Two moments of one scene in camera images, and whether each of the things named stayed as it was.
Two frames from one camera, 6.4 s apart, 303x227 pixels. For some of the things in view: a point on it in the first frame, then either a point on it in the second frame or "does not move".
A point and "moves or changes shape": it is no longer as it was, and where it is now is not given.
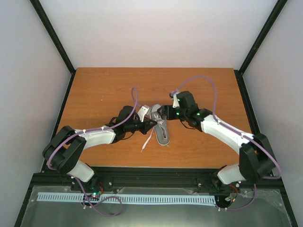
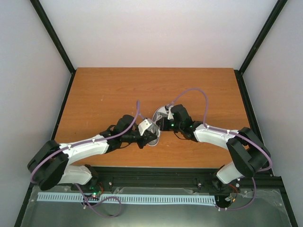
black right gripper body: (170, 115) to (166, 127)
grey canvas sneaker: (161, 128) moves or changes shape
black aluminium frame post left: (53, 34) does not move
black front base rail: (198, 178) does not move
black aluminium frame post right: (277, 8) does not move
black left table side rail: (22, 212) does not move
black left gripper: (147, 126) to (147, 139)
